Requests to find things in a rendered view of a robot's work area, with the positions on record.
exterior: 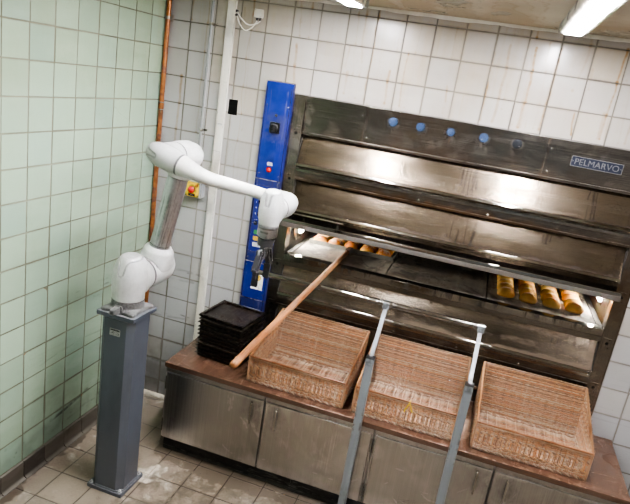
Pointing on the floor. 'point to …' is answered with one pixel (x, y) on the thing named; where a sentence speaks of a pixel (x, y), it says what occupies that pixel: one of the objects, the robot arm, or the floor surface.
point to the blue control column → (279, 101)
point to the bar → (371, 376)
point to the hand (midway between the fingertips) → (259, 279)
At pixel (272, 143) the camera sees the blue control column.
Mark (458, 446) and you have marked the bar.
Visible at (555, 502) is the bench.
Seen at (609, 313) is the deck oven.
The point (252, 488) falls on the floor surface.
